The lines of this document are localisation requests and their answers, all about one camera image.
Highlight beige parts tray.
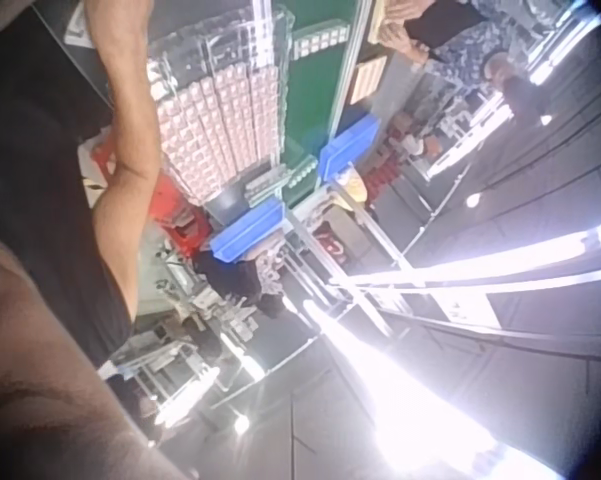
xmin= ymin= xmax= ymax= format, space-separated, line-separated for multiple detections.
xmin=350 ymin=54 xmax=389 ymax=105

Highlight clear rack of pink parts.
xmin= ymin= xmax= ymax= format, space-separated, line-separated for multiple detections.
xmin=146 ymin=5 xmax=296 ymax=207

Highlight small tray of white parts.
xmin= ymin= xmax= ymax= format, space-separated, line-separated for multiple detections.
xmin=285 ymin=154 xmax=319 ymax=192

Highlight blue plastic bin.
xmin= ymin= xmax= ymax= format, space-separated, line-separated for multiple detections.
xmin=209 ymin=200 xmax=287 ymax=265
xmin=318 ymin=112 xmax=383 ymax=183

